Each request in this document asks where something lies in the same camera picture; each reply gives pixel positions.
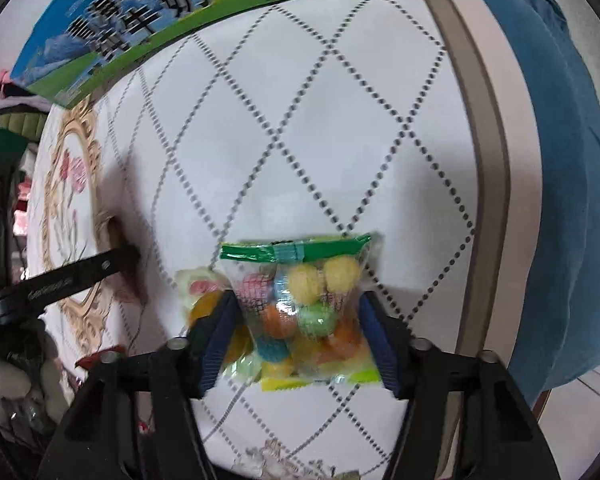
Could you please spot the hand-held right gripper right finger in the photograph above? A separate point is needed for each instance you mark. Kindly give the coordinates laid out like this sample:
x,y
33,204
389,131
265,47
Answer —
x,y
380,345

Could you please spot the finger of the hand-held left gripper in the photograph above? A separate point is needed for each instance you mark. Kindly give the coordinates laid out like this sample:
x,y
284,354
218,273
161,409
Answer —
x,y
65,282

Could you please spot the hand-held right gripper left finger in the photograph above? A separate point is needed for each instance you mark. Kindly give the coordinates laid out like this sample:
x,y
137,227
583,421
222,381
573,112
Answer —
x,y
215,342

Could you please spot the colourful candy bag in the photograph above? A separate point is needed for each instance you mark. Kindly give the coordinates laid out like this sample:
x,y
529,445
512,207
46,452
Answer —
x,y
305,310
202,295

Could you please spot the printed cardboard milk box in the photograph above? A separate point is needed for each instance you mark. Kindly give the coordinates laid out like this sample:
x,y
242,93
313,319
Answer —
x,y
180,10

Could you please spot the white garment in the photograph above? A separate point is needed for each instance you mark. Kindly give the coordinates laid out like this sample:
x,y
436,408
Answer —
x,y
5,385

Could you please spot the olive quilted jacket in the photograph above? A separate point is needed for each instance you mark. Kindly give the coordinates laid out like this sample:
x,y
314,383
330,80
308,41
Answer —
x,y
20,122

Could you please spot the pink plush toy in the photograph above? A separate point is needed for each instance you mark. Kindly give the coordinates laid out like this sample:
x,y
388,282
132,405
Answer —
x,y
1,78

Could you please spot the white diamond pattern blanket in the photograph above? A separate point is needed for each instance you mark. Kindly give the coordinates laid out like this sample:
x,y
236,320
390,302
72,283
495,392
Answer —
x,y
330,135

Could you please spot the blue bed sheet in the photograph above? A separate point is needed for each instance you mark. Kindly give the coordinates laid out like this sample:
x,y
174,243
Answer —
x,y
555,185

